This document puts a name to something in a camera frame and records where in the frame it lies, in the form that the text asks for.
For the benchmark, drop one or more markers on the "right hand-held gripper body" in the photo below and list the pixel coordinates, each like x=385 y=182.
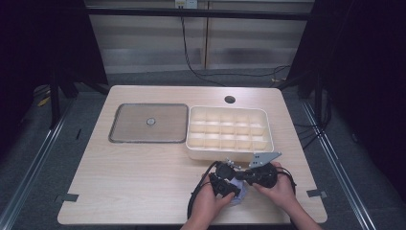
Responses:
x=265 y=175

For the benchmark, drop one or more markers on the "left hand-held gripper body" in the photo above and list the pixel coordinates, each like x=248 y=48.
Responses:
x=223 y=172

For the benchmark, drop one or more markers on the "light purple sock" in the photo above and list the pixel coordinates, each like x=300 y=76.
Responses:
x=240 y=196

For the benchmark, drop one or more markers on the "white divided storage box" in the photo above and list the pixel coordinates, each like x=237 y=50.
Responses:
x=230 y=131

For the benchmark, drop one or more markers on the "person's right hand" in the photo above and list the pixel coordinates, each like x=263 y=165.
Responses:
x=282 y=195

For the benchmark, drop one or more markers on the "person's left hand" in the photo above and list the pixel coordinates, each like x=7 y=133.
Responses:
x=207 y=207

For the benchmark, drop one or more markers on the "grey tape piece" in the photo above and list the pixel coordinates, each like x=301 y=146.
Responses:
x=317 y=193
x=67 y=197

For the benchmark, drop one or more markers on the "black curtain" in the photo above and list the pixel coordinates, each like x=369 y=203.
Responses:
x=38 y=48
x=367 y=80

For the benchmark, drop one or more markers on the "small black floor marker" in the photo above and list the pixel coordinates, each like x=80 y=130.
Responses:
x=78 y=134

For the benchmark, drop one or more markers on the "black stand leg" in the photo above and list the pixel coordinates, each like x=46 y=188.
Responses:
x=55 y=102

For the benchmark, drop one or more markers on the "yellow object on floor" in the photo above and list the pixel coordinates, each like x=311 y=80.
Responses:
x=43 y=101

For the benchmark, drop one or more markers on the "metal floor rail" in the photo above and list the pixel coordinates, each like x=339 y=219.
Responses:
x=335 y=159
x=35 y=159

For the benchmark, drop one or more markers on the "black stand frame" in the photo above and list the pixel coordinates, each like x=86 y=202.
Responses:
x=308 y=86

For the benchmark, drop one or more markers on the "black horizontal frame bar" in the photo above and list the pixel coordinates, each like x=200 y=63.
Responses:
x=198 y=13

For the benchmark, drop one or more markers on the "white wall power outlet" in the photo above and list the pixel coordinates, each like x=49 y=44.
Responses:
x=186 y=4

